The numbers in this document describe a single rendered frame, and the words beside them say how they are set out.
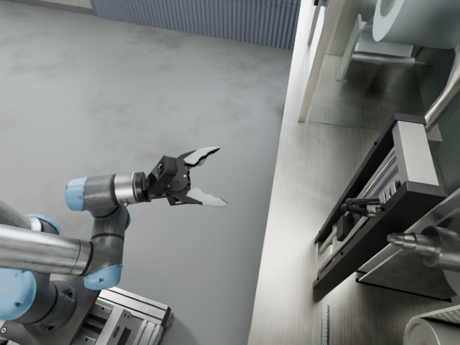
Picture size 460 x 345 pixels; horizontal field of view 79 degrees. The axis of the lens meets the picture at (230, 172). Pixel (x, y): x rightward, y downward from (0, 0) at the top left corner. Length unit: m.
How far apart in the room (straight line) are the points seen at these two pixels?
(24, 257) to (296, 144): 0.95
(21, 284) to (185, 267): 1.13
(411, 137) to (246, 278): 1.46
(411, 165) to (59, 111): 2.90
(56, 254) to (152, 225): 1.39
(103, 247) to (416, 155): 0.63
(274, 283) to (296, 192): 0.33
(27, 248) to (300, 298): 0.68
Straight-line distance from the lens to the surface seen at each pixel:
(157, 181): 0.60
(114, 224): 0.73
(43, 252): 0.65
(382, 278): 0.93
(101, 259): 0.69
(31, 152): 2.81
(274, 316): 0.88
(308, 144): 1.19
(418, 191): 0.46
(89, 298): 1.06
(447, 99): 0.93
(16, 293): 0.90
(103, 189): 0.66
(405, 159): 0.49
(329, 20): 1.04
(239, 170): 2.18
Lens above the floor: 1.76
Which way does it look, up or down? 54 degrees down
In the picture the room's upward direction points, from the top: straight up
